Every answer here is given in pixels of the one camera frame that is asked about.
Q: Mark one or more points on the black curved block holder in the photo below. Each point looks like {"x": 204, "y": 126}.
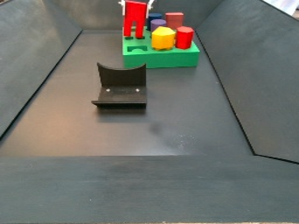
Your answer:
{"x": 121, "y": 86}

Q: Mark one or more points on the purple cylinder block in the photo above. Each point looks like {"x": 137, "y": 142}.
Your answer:
{"x": 156, "y": 23}

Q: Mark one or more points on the red hexagonal prism block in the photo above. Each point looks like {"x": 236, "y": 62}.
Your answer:
{"x": 184, "y": 33}

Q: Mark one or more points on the pink rounded rectangular block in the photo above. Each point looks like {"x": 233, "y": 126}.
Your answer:
{"x": 173, "y": 19}

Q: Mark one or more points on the green shape sorter board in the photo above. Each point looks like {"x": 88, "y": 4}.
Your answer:
{"x": 137, "y": 53}

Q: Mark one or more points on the dark blue cylinder block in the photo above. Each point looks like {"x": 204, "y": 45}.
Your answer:
{"x": 152, "y": 16}

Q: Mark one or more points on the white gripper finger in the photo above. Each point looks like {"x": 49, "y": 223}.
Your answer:
{"x": 121, "y": 2}
{"x": 149, "y": 5}

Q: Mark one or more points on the red double-square block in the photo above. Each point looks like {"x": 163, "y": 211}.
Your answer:
{"x": 135, "y": 18}

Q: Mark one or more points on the yellow pentagonal prism block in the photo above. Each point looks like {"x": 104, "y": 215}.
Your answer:
{"x": 163, "y": 37}

